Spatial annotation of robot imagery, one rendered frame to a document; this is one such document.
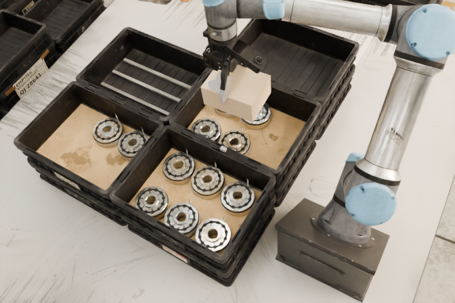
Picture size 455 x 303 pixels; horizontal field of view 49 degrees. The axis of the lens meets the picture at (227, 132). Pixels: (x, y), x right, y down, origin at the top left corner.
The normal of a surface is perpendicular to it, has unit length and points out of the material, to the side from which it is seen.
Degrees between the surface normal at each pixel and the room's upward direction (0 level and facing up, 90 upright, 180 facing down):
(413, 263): 0
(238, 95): 0
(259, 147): 0
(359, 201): 57
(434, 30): 42
